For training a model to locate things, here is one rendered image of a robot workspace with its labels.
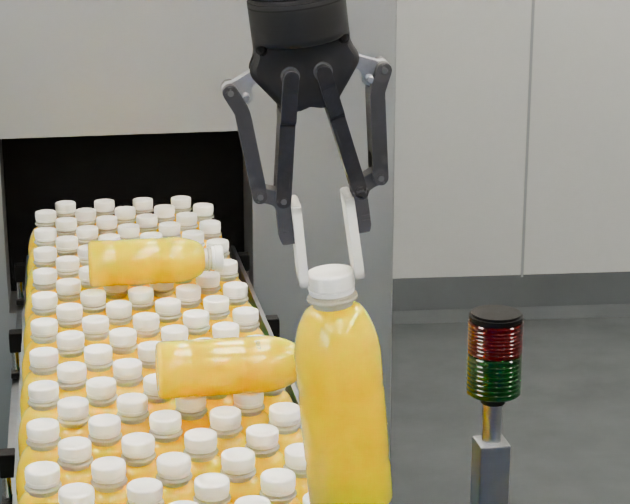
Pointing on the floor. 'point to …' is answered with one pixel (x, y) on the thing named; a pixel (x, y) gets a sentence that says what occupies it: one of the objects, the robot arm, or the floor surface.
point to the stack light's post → (490, 472)
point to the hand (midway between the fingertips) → (325, 238)
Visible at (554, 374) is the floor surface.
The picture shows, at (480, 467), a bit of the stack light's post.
